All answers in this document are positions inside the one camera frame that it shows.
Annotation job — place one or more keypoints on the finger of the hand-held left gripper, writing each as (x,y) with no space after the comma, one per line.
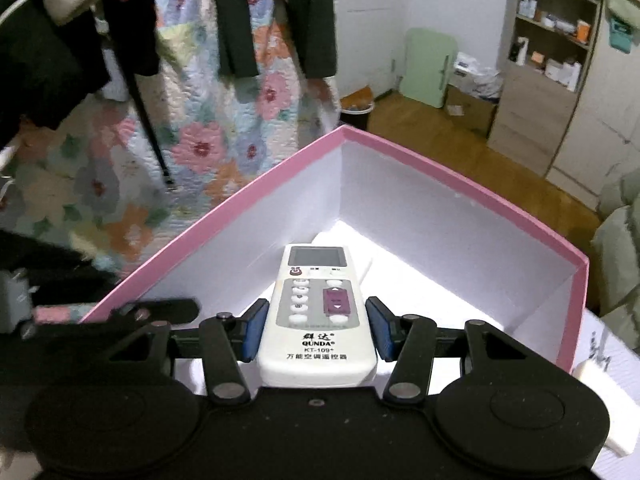
(170,310)

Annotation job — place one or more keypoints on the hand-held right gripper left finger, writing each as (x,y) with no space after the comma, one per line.
(255,332)

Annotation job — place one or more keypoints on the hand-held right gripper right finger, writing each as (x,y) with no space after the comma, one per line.
(378,332)

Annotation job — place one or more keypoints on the white remote control purple buttons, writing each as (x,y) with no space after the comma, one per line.
(315,355)

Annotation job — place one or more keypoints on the pink cardboard box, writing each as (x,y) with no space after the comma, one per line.
(425,220)

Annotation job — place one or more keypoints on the cream white remote control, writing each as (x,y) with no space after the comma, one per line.
(607,410)

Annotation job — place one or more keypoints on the floral quilt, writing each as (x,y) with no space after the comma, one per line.
(200,145)

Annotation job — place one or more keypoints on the black hanging garment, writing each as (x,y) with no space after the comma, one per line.
(45,60)

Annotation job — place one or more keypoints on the black trash bin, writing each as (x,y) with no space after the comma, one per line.
(356,112)

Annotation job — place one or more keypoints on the white patterned bedsheet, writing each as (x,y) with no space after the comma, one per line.
(617,340)

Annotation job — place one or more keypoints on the brown cardboard box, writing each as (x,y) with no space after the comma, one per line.
(472,110)

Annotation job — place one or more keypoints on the green puffer jacket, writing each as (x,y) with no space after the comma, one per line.
(620,260)

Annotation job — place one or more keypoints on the wooden shelf cabinet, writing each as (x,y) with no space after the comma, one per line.
(530,110)

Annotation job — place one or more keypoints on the green folding table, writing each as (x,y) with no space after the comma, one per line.
(430,67)

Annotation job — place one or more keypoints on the light wooden wardrobe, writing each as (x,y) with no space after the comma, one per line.
(595,125)

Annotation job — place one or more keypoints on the white door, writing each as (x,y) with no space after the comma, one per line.
(375,25)

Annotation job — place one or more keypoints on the dark green hanging garment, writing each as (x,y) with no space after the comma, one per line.
(280,20)

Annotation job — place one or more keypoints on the orange container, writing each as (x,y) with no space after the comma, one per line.
(582,30)

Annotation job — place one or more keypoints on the teal hanging organizer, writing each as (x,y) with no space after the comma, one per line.
(620,35)

